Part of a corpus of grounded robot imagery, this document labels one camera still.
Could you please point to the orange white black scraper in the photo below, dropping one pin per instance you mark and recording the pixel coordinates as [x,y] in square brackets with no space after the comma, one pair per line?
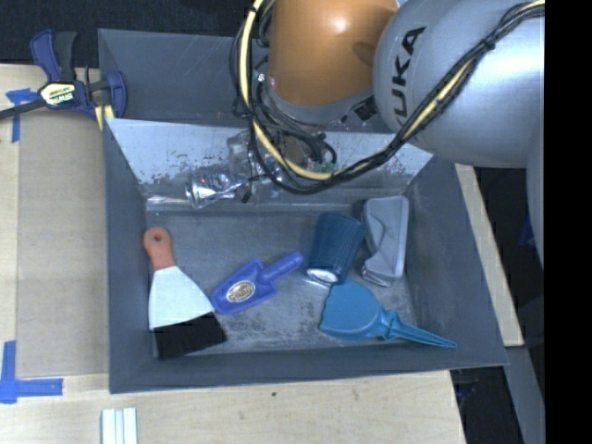
[178,294]

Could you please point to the blue toy trowel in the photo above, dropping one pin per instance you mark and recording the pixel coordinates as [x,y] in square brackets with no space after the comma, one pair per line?
[242,289]

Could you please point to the black cylinder on white bracket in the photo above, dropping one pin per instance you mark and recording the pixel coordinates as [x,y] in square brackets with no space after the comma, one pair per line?
[365,109]

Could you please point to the teal plastic scoop with spike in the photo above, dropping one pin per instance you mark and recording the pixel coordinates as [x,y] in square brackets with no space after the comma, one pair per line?
[353,312]

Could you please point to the dark blue mesh cup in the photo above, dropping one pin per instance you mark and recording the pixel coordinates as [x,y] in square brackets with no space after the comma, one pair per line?
[335,243]

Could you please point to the grey metal bin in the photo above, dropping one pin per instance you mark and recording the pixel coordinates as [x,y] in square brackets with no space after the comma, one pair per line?
[277,238]

